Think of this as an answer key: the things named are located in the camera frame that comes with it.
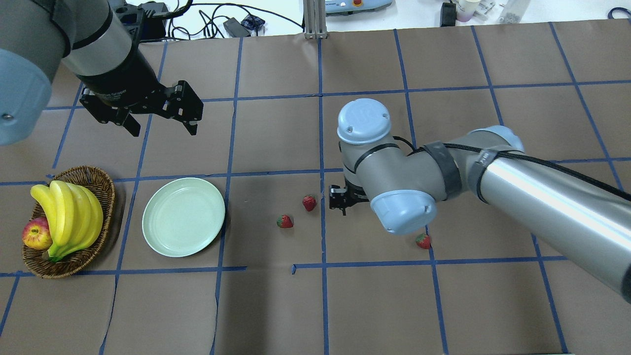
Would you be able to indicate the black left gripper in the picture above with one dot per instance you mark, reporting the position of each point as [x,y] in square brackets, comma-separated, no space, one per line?
[129,81]

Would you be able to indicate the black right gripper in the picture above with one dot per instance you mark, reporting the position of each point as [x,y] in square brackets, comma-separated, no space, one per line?
[339,197]

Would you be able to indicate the red strawberry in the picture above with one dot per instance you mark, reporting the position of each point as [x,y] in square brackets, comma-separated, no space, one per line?
[424,241]
[284,222]
[309,203]

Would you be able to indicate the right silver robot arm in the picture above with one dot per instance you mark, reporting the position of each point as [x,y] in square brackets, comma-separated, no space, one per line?
[585,219]

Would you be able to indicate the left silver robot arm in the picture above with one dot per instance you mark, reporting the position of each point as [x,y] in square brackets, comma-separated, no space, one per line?
[98,41]

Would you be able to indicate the light green plate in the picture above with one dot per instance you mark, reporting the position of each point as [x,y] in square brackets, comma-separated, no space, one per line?
[183,217]

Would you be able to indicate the black power adapter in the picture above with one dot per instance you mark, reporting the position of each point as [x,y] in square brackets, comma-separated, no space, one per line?
[235,29]

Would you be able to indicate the yellow banana bunch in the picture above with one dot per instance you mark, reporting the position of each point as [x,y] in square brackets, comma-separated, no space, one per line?
[74,214]

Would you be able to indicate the brown wicker basket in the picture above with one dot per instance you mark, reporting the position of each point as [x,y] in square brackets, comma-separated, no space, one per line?
[101,184]

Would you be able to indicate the red apple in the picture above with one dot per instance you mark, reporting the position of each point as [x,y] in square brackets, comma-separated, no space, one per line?
[36,234]

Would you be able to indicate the teach pendant tablet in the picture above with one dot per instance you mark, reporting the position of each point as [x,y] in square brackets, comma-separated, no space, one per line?
[346,7]

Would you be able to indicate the aluminium frame post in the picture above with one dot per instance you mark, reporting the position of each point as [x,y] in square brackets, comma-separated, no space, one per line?
[314,19]

